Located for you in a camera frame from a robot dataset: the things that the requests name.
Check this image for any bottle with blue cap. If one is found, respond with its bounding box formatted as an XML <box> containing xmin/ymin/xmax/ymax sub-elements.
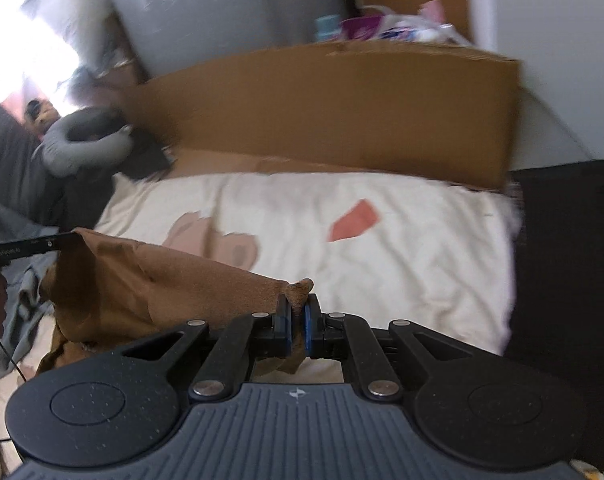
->
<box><xmin>314</xmin><ymin>15</ymin><xmax>341</xmax><ymax>42</ymax></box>

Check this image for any small teddy bear toy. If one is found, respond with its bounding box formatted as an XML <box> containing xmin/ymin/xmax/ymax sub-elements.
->
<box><xmin>24</xmin><ymin>100</ymin><xmax>57</xmax><ymax>133</ymax></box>

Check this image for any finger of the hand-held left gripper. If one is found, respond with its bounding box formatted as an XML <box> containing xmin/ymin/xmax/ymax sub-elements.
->
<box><xmin>36</xmin><ymin>231</ymin><xmax>78</xmax><ymax>257</ymax></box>

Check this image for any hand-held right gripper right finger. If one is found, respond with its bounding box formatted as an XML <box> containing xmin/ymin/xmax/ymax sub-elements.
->
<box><xmin>304</xmin><ymin>294</ymin><xmax>483</xmax><ymax>402</ymax></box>

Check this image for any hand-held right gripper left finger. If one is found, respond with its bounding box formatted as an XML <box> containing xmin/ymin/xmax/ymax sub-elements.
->
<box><xmin>120</xmin><ymin>294</ymin><xmax>295</xmax><ymax>402</ymax></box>

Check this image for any grey neck pillow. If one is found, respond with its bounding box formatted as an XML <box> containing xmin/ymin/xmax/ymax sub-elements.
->
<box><xmin>36</xmin><ymin>109</ymin><xmax>132</xmax><ymax>178</ymax></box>

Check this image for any black cloth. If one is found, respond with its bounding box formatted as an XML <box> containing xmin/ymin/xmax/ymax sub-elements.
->
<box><xmin>76</xmin><ymin>127</ymin><xmax>177</xmax><ymax>196</ymax></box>

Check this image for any folded cardboard sheet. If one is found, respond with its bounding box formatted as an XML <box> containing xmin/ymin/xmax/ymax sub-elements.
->
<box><xmin>122</xmin><ymin>42</ymin><xmax>524</xmax><ymax>192</ymax></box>

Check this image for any cream bear printed blanket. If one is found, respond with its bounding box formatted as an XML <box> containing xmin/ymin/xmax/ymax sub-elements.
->
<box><xmin>0</xmin><ymin>172</ymin><xmax>525</xmax><ymax>480</ymax></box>

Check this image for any folded black garment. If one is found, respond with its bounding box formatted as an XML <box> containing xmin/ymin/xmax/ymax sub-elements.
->
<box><xmin>502</xmin><ymin>160</ymin><xmax>604</xmax><ymax>467</ymax></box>

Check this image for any grey hoodie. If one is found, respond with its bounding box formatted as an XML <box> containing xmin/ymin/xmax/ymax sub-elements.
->
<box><xmin>0</xmin><ymin>202</ymin><xmax>62</xmax><ymax>381</ymax></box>

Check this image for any brown printed t-shirt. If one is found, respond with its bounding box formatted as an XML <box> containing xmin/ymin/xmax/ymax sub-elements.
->
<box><xmin>36</xmin><ymin>227</ymin><xmax>315</xmax><ymax>378</ymax></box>

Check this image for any dark grey pillow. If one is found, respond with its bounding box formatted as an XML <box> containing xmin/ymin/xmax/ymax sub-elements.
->
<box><xmin>0</xmin><ymin>90</ymin><xmax>68</xmax><ymax>231</ymax></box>

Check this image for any thin black cable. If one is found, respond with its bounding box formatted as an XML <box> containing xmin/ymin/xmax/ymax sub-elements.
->
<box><xmin>0</xmin><ymin>337</ymin><xmax>28</xmax><ymax>391</ymax></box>

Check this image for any white pillow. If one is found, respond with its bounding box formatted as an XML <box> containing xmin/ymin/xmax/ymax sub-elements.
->
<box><xmin>22</xmin><ymin>0</ymin><xmax>113</xmax><ymax>72</ymax></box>

